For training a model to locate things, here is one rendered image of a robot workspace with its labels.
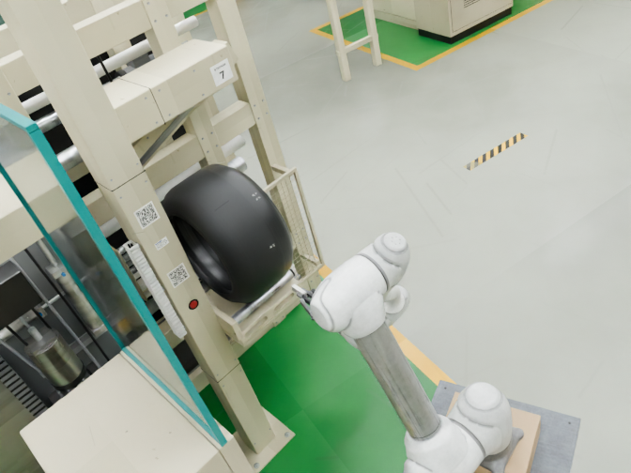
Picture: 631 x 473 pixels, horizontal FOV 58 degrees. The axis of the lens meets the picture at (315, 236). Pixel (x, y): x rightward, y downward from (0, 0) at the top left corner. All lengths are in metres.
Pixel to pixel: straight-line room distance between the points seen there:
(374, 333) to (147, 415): 0.68
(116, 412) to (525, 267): 2.56
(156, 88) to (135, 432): 1.21
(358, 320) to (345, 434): 1.58
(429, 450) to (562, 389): 1.47
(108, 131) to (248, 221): 0.58
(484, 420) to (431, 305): 1.71
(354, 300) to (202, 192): 0.90
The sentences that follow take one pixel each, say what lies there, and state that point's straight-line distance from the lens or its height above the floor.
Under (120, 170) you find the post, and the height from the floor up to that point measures 1.70.
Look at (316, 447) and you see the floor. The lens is 3.02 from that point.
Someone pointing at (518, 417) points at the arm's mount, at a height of 0.75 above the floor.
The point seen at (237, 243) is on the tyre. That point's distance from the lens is 2.10.
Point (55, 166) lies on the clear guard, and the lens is 1.04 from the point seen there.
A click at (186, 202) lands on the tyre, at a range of 2.18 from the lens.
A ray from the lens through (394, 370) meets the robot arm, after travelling 1.61.
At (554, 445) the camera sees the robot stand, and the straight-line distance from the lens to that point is 2.20.
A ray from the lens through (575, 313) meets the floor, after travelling 3.42.
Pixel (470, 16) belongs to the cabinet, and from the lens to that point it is 6.59.
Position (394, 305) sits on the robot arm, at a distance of 2.07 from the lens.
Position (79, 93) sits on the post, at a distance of 1.85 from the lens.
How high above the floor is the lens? 2.55
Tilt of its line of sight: 38 degrees down
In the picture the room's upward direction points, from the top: 16 degrees counter-clockwise
